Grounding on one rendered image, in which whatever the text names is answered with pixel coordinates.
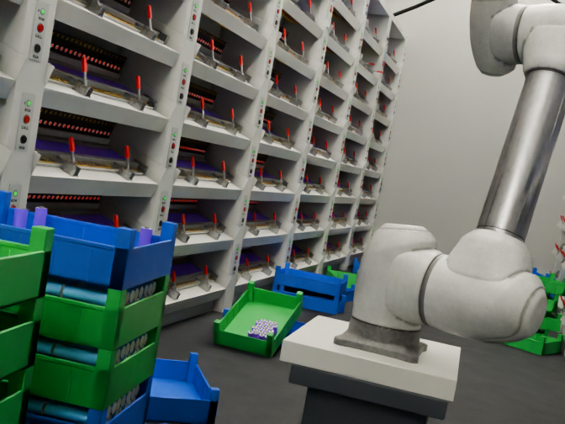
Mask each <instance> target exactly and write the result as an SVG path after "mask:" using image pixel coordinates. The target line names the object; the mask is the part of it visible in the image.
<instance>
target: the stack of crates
mask: <svg viewBox="0 0 565 424"><path fill-rule="evenodd" d="M54 234H55V229H54V228H51V227H47V226H42V225H36V226H32V227H31V233H30V238H29V244H28V245H26V244H22V243H17V242H13V241H5V240H1V239H0V424H25V420H26V415H27V409H28V403H29V393H30V385H31V380H32V375H33V369H34V361H35V355H36V349H37V344H38V338H39V333H40V322H41V316H42V310H43V304H44V297H45V290H46V285H47V278H48V273H49V267H50V257H51V252H52V245H53V239H54ZM14 305H19V310H18V313H16V312H12V311H7V310H3V309H5V308H8V307H11V306H14ZM7 377H8V380H5V378H7Z"/></svg>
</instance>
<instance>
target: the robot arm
mask: <svg viewBox="0 0 565 424"><path fill-rule="evenodd" d="M469 31H470V42H471V48H472V53H473V58H474V61H475V63H476V66H477V68H478V69H479V71H480V72H481V73H482V74H484V75H487V76H491V77H502V76H504V75H506V74H509V73H511V72H512V71H513V70H514V69H515V67H516V65H523V72H524V76H525V82H524V85H523V88H522V90H521V93H520V97H519V100H518V103H517V105H516V108H515V112H514V116H513V119H512V121H511V124H510V128H509V131H508V134H507V136H506V139H505V142H504V146H503V149H502V151H501V154H500V157H499V161H498V164H497V167H496V169H495V172H494V177H493V180H492V182H491V185H490V188H489V191H488V195H487V198H486V200H485V203H484V206H483V210H482V213H481V215H480V218H479V221H478V225H477V228H476V230H473V231H470V232H468V233H467V234H466V235H464V236H462V237H461V239H460V241H459V242H458V243H457V245H456V246H455V247H454V248H453V250H452V251H451V253H450V254H449V255H446V254H444V253H442V252H440V251H437V241H436V239H435V237H434V236H433V235H432V234H431V233H430V232H429V231H428V230H427V229H426V228H425V227H423V226H417V225H400V224H389V223H386V224H384V225H382V226H381V227H380V229H378V230H376V231H375V233H374V234H373V236H372V238H371V240H370V241H369V242H368V244H367V247H366V249H365V251H364V253H363V256H362V260H361V263H360V267H359V270H358V274H357V278H356V286H355V291H354V298H353V307H352V313H351V319H350V323H349V326H348V329H347V330H346V331H345V332H344V333H342V334H340V335H338V336H335V337H334V341H333V343H334V344H336V345H339V346H343V347H351V348H355V349H359V350H362V351H366V352H372V353H376V354H379V355H383V356H386V357H390V358H396V359H398V360H401V361H404V362H407V363H418V361H419V356H420V354H421V353H422V352H425V351H427V347H428V345H427V344H426V343H424V342H420V330H421V326H422V325H428V326H433V327H435V328H437V329H440V330H442V331H445V332H448V333H451V334H453V335H456V336H460V337H465V338H468V339H472V340H476V341H480V342H493V343H506V342H519V341H522V340H524V339H526V338H528V337H532V336H533V335H534V334H535V333H536V332H537V331H538V329H539V328H540V326H541V323H542V322H543V319H544V316H545V314H546V311H547V295H546V290H545V287H544V285H543V283H542V281H541V280H540V278H539V277H538V276H536V275H535V274H533V273H532V263H533V258H532V256H531V253H530V251H529V249H528V247H527V245H526V244H525V239H526V236H527V233H528V230H529V227H530V224H531V220H532V216H533V214H534V211H535V208H536V203H537V200H538V198H539V195H540V192H541V187H542V184H543V182H544V179H545V176H546V173H547V169H548V166H549V163H550V160H551V157H552V153H553V152H554V149H555V145H556V143H557V138H558V136H559V132H560V129H561V127H562V122H563V119H564V116H565V4H564V3H544V4H538V5H525V4H518V0H472V3H471V9H470V15H469Z"/></svg>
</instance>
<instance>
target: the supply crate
mask: <svg viewBox="0 0 565 424"><path fill-rule="evenodd" d="M11 197H12V192H9V191H4V190H0V239H1V240H5V241H13V242H17V243H22V244H26V245H28V244H29V238H30V233H31V227H32V226H33V223H34V212H33V211H28V216H27V221H26V227H25V229H24V228H20V227H16V226H13V217H14V211H15V208H10V203H11ZM45 226H47V227H51V228H54V229H55V234H54V239H53V245H52V252H51V257H50V267H49V273H48V276H51V277H55V278H63V279H67V280H71V281H75V282H79V283H84V284H91V285H96V286H100V287H104V288H108V289H116V290H120V291H123V290H126V289H129V288H132V287H134V286H137V285H139V284H143V283H146V282H149V281H151V280H153V279H156V278H160V277H163V276H165V275H167V274H170V272H171V267H172V258H173V252H174V246H175V241H176V235H177V226H178V223H174V222H170V221H164V222H162V227H161V236H155V235H152V237H151V242H150V244H148V245H144V246H138V243H139V238H140V233H139V232H138V231H136V229H131V228H127V227H119V228H116V227H111V226H106V225H99V224H94V223H89V222H85V221H80V220H73V219H67V218H63V217H59V216H54V215H47V216H46V222H45Z"/></svg>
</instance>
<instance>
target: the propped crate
mask: <svg viewBox="0 0 565 424"><path fill-rule="evenodd" d="M303 295H304V292H300V291H298V292H297V293H296V297H295V296H291V295H287V294H280V293H276V292H272V291H269V290H265V289H258V288H255V281H251V280H250V281H249V282H248V287H247V290H246V291H245V292H244V293H243V295H242V296H241V297H240V298H239V299H238V300H237V301H236V302H235V303H234V305H233V306H232V307H231V308H230V310H229V311H228V312H227V313H226V314H225V315H224V317H223V318H222V319H221V320H218V319H216V320H215V321H214V343H216V344H219V345H223V346H226V347H232V348H236V349H240V350H243V351H247V352H253V353H255V354H259V355H262V356H266V357H269V358H271V357H272V356H273V354H274V353H275V352H276V350H277V349H278V347H279V346H280V344H281V343H282V341H283V339H284V338H285V336H286V335H287V334H288V332H289V331H290V329H291V328H292V326H293V324H294V323H295V321H296V320H297V319H298V317H299V316H300V314H301V313H302V309H303ZM261 319H265V320H266V321H267V320H270V321H275V322H276V323H277V335H276V336H275V337H274V333H272V332H268V333H267V340H266V341H263V340H260V339H256V338H253V337H249V336H248V331H251V329H252V326H255V325H256V321H260V320H261Z"/></svg>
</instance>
